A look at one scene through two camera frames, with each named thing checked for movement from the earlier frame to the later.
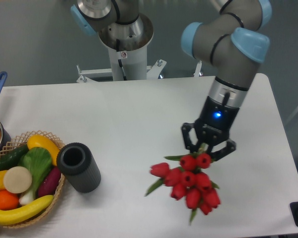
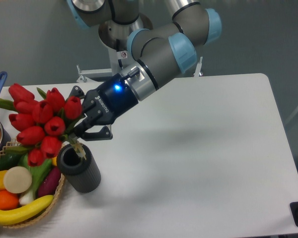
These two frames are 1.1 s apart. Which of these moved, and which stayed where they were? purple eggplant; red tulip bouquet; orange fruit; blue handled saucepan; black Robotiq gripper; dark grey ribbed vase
Moved: black Robotiq gripper; red tulip bouquet
Stayed: dark grey ribbed vase; purple eggplant; blue handled saucepan; orange fruit
